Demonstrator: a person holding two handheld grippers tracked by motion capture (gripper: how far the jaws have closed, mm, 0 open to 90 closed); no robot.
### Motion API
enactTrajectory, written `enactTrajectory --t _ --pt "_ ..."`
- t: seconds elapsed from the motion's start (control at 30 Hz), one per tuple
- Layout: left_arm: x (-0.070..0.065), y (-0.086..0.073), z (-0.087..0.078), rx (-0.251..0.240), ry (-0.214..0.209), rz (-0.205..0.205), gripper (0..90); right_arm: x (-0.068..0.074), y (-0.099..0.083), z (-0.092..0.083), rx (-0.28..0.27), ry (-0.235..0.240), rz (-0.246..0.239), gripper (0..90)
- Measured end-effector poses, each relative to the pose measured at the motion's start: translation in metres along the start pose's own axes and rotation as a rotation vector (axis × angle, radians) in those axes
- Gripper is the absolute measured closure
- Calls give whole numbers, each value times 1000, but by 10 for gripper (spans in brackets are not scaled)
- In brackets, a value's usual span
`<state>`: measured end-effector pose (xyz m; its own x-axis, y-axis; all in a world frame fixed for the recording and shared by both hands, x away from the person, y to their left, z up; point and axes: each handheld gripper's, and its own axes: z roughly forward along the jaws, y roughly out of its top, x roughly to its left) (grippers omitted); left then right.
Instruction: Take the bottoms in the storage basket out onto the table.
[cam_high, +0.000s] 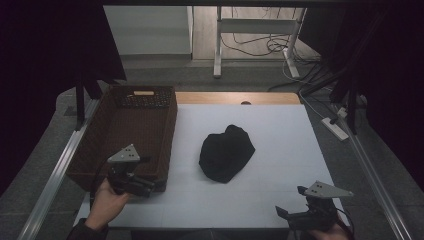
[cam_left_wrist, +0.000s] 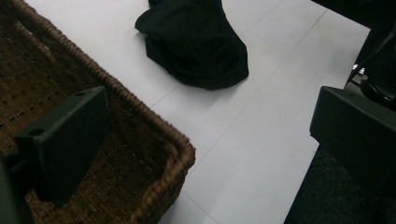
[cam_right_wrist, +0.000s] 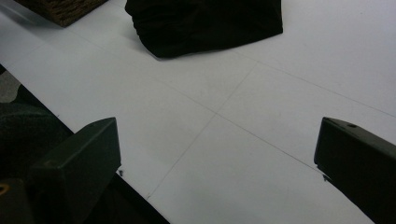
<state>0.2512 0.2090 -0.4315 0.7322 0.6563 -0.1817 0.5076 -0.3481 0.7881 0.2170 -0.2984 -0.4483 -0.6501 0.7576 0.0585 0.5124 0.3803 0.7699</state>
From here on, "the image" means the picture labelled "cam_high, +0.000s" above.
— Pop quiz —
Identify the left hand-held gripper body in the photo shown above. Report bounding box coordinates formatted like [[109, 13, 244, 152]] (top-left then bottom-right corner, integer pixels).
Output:
[[106, 143, 157, 198]]

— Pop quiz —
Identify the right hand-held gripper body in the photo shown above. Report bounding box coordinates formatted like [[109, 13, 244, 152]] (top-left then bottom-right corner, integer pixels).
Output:
[[286, 180, 355, 233]]

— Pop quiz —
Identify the brown woven basket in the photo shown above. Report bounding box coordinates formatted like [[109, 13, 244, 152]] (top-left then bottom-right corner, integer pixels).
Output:
[[65, 84, 179, 193]]

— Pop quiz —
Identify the black cloth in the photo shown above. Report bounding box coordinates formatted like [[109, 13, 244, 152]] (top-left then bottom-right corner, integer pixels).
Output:
[[198, 124, 257, 184]]

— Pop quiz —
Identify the person's right hand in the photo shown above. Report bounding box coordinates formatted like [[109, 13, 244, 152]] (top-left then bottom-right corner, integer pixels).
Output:
[[307, 222, 353, 240]]

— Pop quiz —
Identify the person's left hand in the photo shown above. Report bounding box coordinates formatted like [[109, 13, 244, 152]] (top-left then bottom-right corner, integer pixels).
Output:
[[84, 178, 132, 232]]

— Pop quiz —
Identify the white table mat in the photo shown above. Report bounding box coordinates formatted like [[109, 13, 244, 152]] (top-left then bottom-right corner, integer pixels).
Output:
[[73, 103, 351, 231]]

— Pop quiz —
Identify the white power strip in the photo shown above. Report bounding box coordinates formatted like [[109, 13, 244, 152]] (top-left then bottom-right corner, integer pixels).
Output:
[[321, 116, 350, 142]]

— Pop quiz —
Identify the black metal stand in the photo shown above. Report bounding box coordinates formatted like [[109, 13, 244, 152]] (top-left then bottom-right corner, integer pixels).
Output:
[[74, 77, 104, 132], [329, 74, 360, 136]]

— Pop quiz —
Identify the wooden table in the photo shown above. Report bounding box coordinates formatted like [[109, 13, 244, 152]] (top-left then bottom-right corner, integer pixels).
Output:
[[175, 91, 302, 106]]

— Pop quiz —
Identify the dark curtain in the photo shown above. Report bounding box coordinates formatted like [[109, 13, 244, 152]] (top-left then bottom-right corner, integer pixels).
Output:
[[0, 0, 128, 198], [299, 0, 424, 194]]

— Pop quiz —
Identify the white cabinet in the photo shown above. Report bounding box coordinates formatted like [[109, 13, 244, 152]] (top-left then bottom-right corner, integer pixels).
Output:
[[103, 5, 195, 56]]

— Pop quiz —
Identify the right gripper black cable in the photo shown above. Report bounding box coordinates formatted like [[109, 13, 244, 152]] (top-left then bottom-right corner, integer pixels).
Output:
[[335, 207, 356, 236]]

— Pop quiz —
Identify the aluminium rail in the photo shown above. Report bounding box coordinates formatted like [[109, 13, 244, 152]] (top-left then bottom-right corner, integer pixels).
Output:
[[17, 97, 102, 240], [333, 105, 414, 240]]

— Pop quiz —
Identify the tangle of floor cables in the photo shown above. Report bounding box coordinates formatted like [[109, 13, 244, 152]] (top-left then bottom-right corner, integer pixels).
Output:
[[221, 6, 338, 111]]

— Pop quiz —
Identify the white metal desk frame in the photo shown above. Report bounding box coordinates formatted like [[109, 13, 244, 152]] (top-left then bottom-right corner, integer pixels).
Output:
[[213, 5, 308, 80]]

